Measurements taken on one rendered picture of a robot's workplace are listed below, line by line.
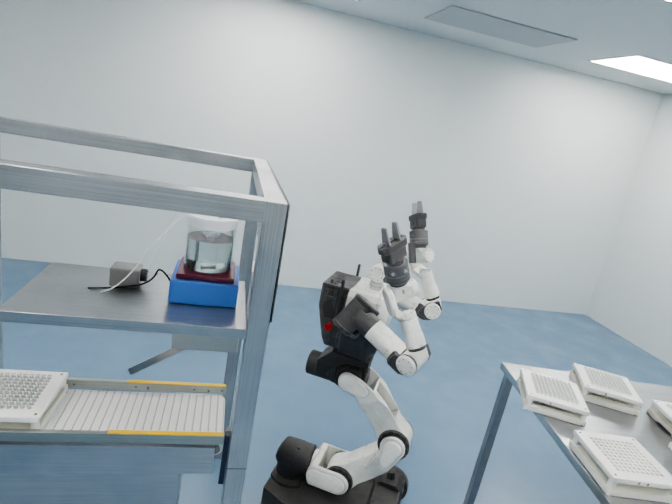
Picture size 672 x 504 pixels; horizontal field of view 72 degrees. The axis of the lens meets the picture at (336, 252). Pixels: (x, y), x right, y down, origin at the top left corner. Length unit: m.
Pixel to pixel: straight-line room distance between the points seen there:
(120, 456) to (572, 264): 5.95
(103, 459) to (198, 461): 0.28
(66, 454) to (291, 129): 3.91
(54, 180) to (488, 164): 4.98
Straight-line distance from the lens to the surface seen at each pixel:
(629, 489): 1.97
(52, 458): 1.72
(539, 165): 6.09
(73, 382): 1.89
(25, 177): 1.31
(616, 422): 2.42
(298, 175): 5.03
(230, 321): 1.38
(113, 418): 1.75
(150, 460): 1.68
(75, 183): 1.28
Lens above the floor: 1.87
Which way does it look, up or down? 15 degrees down
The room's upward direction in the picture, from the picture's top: 11 degrees clockwise
